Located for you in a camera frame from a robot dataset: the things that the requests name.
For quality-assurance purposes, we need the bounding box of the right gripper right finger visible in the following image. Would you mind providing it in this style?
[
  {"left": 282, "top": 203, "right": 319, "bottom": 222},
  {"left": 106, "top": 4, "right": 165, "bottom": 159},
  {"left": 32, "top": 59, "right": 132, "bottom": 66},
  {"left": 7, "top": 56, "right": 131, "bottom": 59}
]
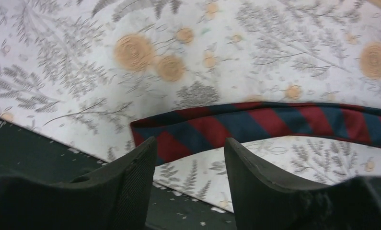
[{"left": 224, "top": 138, "right": 381, "bottom": 230}]

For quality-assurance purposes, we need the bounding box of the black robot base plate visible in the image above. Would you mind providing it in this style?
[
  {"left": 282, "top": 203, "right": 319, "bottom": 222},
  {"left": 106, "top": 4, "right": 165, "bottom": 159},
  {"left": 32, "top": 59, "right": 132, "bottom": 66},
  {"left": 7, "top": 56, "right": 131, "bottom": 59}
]
[{"left": 0, "top": 113, "right": 237, "bottom": 230}]

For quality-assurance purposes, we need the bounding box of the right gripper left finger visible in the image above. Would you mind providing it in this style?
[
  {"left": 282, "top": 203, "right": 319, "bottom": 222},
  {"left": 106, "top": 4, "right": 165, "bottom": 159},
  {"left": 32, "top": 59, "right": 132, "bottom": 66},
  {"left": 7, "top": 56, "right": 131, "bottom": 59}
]
[{"left": 0, "top": 137, "right": 157, "bottom": 230}]

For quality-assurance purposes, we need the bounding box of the floral table mat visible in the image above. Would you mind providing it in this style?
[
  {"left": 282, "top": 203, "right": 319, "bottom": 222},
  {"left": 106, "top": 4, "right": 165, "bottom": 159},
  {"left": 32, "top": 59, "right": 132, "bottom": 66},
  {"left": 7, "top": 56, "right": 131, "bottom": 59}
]
[{"left": 0, "top": 0, "right": 381, "bottom": 211}]

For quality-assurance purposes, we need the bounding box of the red navy striped tie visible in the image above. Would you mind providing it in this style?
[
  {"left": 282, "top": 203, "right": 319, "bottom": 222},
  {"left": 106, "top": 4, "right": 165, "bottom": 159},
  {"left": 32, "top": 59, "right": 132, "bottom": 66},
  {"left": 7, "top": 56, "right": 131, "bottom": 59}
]
[{"left": 130, "top": 102, "right": 381, "bottom": 165}]

